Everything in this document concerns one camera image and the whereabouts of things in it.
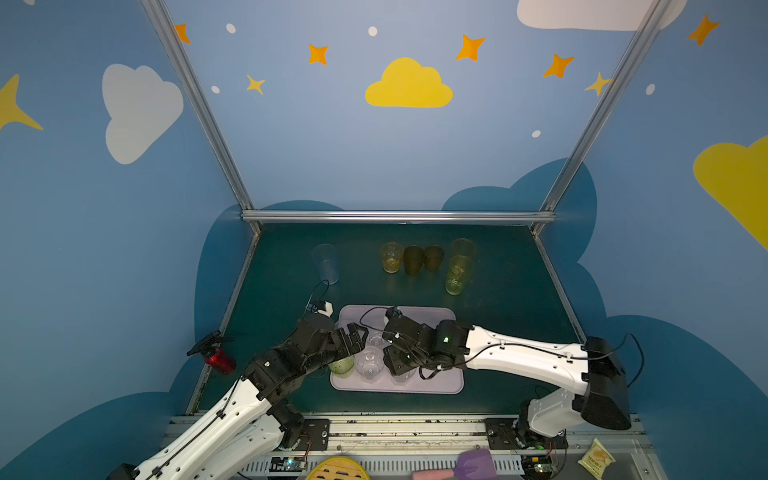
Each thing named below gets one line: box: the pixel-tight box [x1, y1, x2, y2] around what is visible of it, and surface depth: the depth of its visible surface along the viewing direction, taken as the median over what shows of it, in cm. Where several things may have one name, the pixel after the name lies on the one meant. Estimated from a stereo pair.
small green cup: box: [328, 354, 355, 378], surface depth 86 cm
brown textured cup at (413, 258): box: [403, 246, 425, 277], surface depth 106 cm
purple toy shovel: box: [411, 448, 498, 480], surface depth 72 cm
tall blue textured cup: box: [311, 244, 340, 286], surface depth 101 cm
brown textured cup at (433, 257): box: [424, 246, 444, 271], surface depth 107 cm
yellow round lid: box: [305, 456, 371, 480], surface depth 69 cm
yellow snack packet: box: [577, 438, 616, 480], surface depth 72 cm
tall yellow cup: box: [451, 238, 476, 259], surface depth 101 cm
